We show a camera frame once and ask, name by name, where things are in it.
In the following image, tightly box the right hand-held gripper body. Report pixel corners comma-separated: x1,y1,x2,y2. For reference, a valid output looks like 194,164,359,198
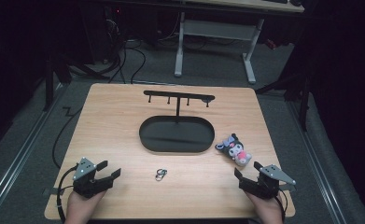
238,163,297,201

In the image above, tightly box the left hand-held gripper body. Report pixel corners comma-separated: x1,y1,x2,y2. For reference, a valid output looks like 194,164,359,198
72,157,115,200

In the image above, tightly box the black and pink plush keychain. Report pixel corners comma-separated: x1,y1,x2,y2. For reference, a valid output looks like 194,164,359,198
215,133,253,167

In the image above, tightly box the metal key ring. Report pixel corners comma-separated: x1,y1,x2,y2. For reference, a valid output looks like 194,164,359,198
154,168,168,182

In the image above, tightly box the black hook rack with tray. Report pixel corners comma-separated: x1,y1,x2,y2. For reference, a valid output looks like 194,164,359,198
138,90,217,154

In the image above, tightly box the person's right hand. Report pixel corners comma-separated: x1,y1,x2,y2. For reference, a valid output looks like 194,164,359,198
245,191,285,224

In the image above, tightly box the person's left hand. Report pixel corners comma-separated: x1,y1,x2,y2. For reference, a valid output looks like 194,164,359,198
63,189,106,224

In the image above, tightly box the grey tape strip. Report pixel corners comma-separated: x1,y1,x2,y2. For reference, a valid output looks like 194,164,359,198
42,187,75,197

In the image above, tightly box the black metal stand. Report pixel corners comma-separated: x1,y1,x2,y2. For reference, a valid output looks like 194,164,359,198
254,73,313,133
42,50,111,113

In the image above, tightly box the small red object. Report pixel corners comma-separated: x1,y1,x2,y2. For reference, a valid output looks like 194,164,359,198
264,38,278,50

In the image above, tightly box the white-framed desk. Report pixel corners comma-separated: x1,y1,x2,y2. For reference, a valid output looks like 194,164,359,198
173,0,305,86

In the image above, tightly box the right hand-held gripper cable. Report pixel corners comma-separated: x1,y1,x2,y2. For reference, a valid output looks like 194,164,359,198
274,189,289,222

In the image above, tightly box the hand-held gripper cable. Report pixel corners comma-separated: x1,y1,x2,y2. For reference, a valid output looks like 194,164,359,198
55,164,78,224
274,189,289,222

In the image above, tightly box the left hand-held gripper cable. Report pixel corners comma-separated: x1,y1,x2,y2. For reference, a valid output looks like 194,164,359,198
55,164,78,224

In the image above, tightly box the black floor cable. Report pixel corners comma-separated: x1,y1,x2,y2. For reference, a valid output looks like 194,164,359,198
51,105,83,170

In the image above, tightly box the metal floor rail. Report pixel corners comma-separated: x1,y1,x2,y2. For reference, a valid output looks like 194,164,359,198
286,98,348,224
0,83,64,220

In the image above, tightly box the bundle of black cables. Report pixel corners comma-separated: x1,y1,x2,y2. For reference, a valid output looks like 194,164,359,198
100,8,147,85

